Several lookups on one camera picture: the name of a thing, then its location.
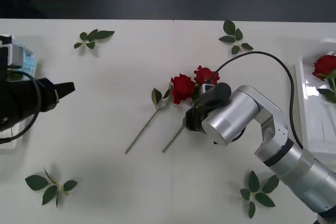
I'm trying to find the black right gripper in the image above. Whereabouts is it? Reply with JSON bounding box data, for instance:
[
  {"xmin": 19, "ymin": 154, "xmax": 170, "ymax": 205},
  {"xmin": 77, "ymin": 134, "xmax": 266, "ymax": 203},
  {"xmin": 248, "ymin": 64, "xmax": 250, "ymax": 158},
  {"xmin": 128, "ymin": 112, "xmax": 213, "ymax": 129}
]
[{"xmin": 184, "ymin": 106, "xmax": 208, "ymax": 132}]

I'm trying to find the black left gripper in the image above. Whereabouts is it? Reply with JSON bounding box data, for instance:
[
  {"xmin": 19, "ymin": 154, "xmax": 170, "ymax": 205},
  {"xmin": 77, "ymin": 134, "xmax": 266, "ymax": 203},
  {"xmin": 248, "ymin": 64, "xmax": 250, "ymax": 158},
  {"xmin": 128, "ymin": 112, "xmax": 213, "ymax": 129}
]
[{"xmin": 31, "ymin": 77, "xmax": 76, "ymax": 113}]

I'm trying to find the red rose with stem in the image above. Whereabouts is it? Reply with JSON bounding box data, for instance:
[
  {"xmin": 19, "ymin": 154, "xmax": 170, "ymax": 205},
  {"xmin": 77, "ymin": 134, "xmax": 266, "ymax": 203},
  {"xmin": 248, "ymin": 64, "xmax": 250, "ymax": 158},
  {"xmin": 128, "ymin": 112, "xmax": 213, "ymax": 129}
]
[
  {"xmin": 124, "ymin": 73, "xmax": 196, "ymax": 155},
  {"xmin": 162, "ymin": 65, "xmax": 221, "ymax": 153},
  {"xmin": 312, "ymin": 54, "xmax": 336, "ymax": 103}
]

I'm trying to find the loose green leaf twig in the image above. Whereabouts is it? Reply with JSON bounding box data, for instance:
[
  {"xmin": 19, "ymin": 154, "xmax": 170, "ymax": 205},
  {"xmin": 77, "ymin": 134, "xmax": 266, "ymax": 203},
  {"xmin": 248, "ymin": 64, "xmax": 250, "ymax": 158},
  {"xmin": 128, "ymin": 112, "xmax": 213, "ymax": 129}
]
[
  {"xmin": 239, "ymin": 170, "xmax": 280, "ymax": 219},
  {"xmin": 73, "ymin": 29, "xmax": 116, "ymax": 50},
  {"xmin": 218, "ymin": 19, "xmax": 254, "ymax": 55},
  {"xmin": 25, "ymin": 166, "xmax": 78, "ymax": 208}
]

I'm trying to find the black left wrist camera cable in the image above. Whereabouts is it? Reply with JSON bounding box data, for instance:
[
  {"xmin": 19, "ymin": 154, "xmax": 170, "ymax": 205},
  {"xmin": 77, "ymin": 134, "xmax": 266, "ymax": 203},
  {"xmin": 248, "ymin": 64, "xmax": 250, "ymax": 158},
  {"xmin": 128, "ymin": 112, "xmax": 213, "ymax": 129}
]
[{"xmin": 0, "ymin": 69, "xmax": 43, "ymax": 145}]

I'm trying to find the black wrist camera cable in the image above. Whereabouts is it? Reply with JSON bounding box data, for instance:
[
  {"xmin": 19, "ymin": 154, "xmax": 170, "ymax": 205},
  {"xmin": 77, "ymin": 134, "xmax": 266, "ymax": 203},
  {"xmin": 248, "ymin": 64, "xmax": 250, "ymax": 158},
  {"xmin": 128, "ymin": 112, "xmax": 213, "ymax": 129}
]
[
  {"xmin": 195, "ymin": 50, "xmax": 304, "ymax": 151},
  {"xmin": 0, "ymin": 69, "xmax": 43, "ymax": 145}
]

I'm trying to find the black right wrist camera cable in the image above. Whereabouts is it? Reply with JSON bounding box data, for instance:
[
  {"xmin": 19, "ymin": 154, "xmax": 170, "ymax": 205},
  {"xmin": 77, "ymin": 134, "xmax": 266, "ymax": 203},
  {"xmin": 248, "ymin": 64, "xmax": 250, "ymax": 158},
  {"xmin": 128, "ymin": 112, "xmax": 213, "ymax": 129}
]
[{"xmin": 195, "ymin": 50, "xmax": 304, "ymax": 151}]

